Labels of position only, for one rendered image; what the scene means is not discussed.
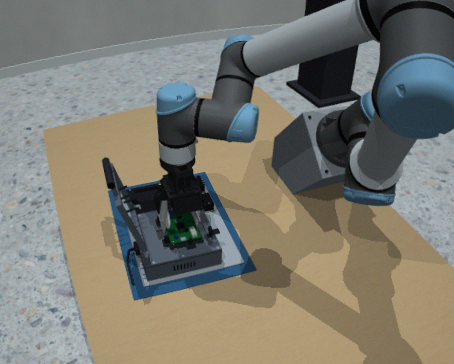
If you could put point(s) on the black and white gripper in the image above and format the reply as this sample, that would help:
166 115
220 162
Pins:
184 200

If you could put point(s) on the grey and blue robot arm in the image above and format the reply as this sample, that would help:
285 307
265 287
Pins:
415 94

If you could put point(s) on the green circuit board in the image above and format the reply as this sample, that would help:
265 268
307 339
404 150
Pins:
184 226

